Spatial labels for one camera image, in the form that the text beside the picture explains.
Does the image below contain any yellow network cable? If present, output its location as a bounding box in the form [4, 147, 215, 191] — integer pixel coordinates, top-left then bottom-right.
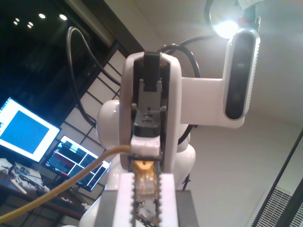
[0, 144, 160, 224]

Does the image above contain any monitor with dark windows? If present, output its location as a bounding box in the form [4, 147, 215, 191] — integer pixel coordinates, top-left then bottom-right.
[42, 134, 111, 192]

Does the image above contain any bright round lamp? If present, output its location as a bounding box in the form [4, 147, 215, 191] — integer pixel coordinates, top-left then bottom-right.
[210, 14, 242, 39]

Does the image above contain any cluttered dark desk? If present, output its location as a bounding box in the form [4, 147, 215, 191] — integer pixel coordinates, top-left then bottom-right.
[0, 157, 95, 227]

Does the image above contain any monitor with blue square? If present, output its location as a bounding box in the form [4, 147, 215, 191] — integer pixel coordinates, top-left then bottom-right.
[0, 96, 61, 163]

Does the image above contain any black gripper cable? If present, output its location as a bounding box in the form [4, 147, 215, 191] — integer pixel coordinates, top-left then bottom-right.
[176, 122, 194, 192]

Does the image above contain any black camera cable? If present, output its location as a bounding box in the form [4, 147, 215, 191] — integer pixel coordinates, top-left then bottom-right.
[158, 35, 214, 79]

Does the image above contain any arm silver camera bar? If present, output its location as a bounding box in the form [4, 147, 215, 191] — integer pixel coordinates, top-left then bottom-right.
[181, 29, 261, 130]

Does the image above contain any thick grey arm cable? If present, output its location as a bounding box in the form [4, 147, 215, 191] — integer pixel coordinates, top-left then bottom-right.
[65, 26, 122, 126]

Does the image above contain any white wall vent grille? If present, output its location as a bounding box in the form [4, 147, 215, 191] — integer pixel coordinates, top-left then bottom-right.
[250, 186, 303, 227]

